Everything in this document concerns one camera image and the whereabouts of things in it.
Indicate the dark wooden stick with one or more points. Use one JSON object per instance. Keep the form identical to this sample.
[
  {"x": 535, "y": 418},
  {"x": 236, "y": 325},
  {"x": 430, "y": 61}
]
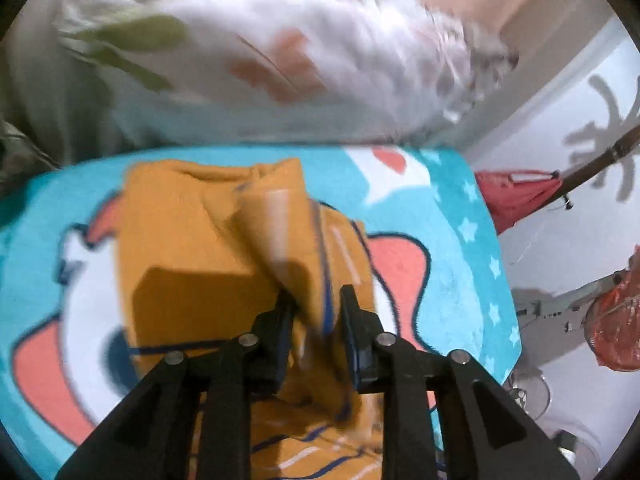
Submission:
[{"x": 618, "y": 153}]

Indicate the turquoise cartoon fleece blanket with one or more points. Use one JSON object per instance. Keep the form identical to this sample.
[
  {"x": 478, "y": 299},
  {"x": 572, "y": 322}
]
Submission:
[{"x": 439, "y": 280}]

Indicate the white floral ruffled pillow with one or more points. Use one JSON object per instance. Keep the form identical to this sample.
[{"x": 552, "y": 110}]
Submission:
[{"x": 192, "y": 72}]

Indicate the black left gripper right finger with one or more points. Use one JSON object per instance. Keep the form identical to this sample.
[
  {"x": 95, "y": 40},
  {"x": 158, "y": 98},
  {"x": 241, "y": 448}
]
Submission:
[{"x": 443, "y": 413}]

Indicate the mustard yellow striped sweater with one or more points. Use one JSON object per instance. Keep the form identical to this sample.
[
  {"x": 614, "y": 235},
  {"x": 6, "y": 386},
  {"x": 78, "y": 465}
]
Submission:
[{"x": 202, "y": 250}]

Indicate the white electric fan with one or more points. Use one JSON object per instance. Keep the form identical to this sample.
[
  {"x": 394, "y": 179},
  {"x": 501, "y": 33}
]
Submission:
[{"x": 530, "y": 390}]

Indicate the orange mesh bag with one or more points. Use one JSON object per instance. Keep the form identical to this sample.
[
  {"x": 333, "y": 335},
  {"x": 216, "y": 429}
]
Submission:
[{"x": 612, "y": 322}]

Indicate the red plastic bag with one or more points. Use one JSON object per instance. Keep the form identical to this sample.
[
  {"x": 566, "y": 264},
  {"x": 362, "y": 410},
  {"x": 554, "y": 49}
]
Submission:
[{"x": 511, "y": 196}]

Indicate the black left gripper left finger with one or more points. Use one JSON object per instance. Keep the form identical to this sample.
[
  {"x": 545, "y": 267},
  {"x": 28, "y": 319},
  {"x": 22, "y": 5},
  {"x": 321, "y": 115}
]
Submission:
[{"x": 190, "y": 417}]

